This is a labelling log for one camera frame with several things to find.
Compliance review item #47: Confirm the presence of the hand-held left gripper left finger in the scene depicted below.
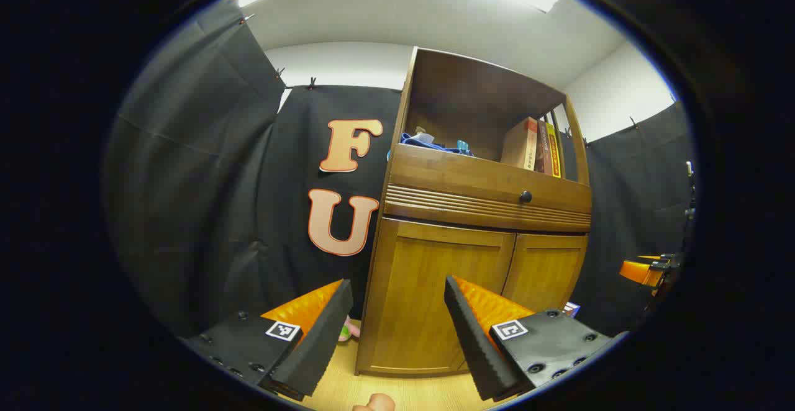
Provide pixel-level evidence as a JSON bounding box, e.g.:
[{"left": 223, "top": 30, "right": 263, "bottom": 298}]
[{"left": 180, "top": 279, "right": 354, "bottom": 402}]

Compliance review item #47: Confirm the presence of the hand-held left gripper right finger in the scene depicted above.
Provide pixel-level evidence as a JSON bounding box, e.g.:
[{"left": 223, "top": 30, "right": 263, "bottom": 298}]
[{"left": 444, "top": 275, "right": 622, "bottom": 402}]

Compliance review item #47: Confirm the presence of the wooden double-door shoe cabinet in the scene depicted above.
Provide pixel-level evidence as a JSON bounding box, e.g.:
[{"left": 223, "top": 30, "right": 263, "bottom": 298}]
[{"left": 355, "top": 47, "right": 593, "bottom": 377}]

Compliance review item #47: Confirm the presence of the wooden cabinet drawer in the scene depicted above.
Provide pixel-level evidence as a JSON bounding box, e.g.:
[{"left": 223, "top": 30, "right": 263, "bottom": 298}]
[{"left": 384, "top": 144, "right": 593, "bottom": 233}]

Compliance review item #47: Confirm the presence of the yellow book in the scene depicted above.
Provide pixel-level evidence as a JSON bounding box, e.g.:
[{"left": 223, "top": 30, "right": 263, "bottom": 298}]
[{"left": 545, "top": 122, "right": 561, "bottom": 179}]

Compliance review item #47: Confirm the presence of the dark red book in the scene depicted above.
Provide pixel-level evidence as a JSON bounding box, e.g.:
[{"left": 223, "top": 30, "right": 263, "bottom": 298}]
[{"left": 535, "top": 119, "right": 548, "bottom": 174}]

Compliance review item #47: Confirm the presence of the tan book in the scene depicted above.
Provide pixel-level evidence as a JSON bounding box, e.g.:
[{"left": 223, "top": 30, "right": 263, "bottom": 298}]
[{"left": 501, "top": 117, "right": 538, "bottom": 171}]

